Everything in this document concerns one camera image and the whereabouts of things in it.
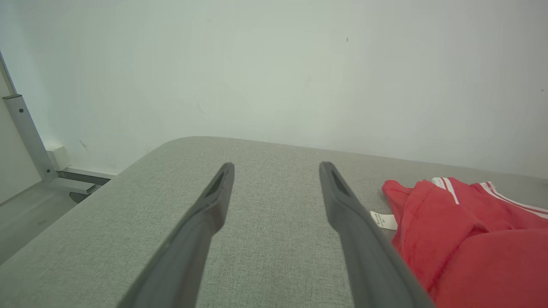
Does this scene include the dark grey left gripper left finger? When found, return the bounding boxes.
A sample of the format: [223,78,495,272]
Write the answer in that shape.
[116,162,235,308]

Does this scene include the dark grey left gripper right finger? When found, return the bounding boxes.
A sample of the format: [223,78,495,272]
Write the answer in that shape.
[319,161,436,308]

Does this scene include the red Bulls 23 jersey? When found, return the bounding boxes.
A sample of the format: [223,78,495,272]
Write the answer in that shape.
[370,177,548,308]

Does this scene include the small white wall box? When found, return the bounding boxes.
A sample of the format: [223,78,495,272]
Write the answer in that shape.
[46,146,70,171]

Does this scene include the grey metal frame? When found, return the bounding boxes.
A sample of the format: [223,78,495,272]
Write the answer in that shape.
[0,51,112,204]

